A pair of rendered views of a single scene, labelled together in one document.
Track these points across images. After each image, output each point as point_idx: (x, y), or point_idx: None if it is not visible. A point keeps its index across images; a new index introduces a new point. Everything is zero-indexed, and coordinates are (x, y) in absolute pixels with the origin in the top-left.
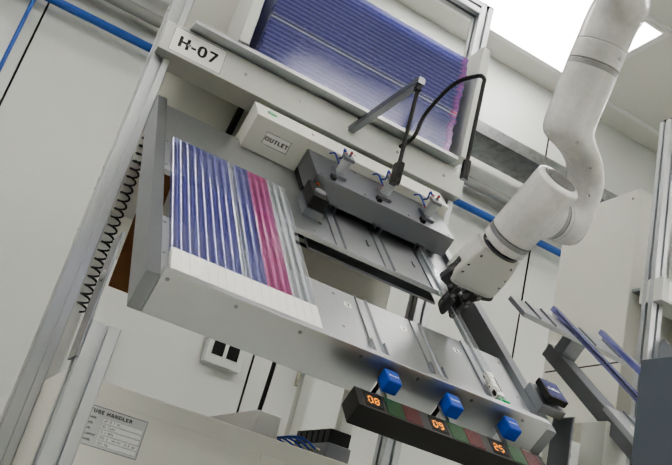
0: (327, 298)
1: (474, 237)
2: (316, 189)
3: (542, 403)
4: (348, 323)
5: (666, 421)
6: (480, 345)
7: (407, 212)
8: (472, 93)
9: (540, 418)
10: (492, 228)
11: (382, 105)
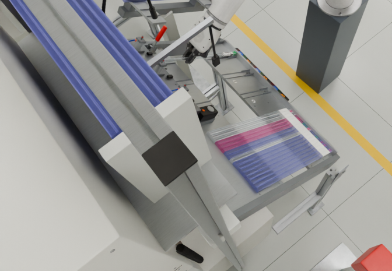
0: (261, 108)
1: (216, 34)
2: (213, 111)
3: (220, 38)
4: (263, 101)
5: (343, 27)
6: (178, 50)
7: None
8: None
9: (228, 42)
10: (224, 25)
11: (173, 51)
